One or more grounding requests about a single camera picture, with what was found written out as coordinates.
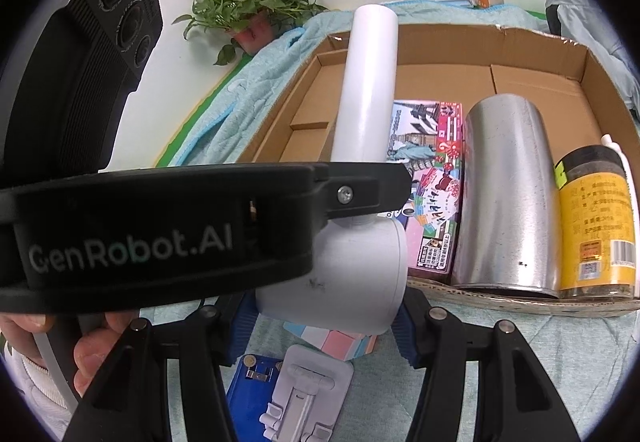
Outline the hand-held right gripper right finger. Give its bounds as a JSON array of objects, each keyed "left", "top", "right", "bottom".
[{"left": 390, "top": 287, "right": 583, "bottom": 442}]

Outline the white plastic bottle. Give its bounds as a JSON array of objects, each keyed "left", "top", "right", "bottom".
[{"left": 600, "top": 133, "right": 627, "bottom": 155}]

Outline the white folding phone stand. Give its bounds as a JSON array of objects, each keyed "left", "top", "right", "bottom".
[{"left": 259, "top": 344, "right": 355, "bottom": 442}]

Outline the person's left hand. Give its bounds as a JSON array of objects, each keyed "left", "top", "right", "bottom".
[{"left": 0, "top": 309, "right": 135, "bottom": 380}]

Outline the person's left forearm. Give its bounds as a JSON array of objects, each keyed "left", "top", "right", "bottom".
[{"left": 0, "top": 347, "right": 81, "bottom": 428}]

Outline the yellow label jar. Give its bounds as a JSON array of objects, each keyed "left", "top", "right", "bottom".
[{"left": 552, "top": 145, "right": 640, "bottom": 300}]

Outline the light blue quilted blanket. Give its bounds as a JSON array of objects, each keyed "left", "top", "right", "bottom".
[{"left": 135, "top": 0, "right": 640, "bottom": 442}]

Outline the blue flat case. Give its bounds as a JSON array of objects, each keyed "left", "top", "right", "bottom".
[{"left": 225, "top": 354, "right": 287, "bottom": 442}]

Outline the pastel puzzle cube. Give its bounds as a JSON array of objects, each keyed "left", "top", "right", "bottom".
[{"left": 282, "top": 319, "right": 377, "bottom": 363}]

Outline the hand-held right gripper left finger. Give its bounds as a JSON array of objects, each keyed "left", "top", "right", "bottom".
[{"left": 62, "top": 292, "right": 258, "bottom": 442}]

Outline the large cardboard box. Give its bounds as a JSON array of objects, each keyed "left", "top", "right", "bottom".
[{"left": 235, "top": 22, "right": 640, "bottom": 318}]

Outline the silver metal can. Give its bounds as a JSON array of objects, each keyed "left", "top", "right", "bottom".
[{"left": 451, "top": 94, "right": 562, "bottom": 299}]

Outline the light blue jacket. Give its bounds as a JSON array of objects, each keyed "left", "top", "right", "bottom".
[{"left": 544, "top": 0, "right": 640, "bottom": 115}]

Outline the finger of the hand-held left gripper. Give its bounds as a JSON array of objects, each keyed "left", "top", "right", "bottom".
[{"left": 312, "top": 161, "right": 415, "bottom": 223}]

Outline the colourful board game box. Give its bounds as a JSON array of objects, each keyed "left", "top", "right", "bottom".
[{"left": 385, "top": 100, "right": 466, "bottom": 280}]

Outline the cardboard insert tray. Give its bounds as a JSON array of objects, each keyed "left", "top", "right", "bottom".
[{"left": 252, "top": 50, "right": 351, "bottom": 163}]

